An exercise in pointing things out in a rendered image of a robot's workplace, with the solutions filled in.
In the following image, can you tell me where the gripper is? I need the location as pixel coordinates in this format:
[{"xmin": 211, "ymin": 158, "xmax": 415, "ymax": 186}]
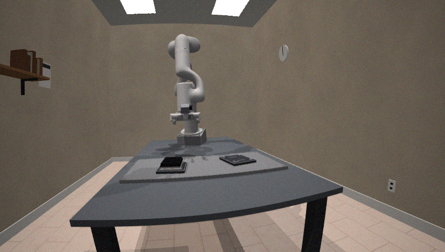
[{"xmin": 170, "ymin": 112, "xmax": 200, "ymax": 125}]

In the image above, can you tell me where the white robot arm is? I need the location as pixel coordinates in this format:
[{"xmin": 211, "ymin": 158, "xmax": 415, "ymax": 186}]
[{"xmin": 167, "ymin": 34, "xmax": 205, "ymax": 136}]

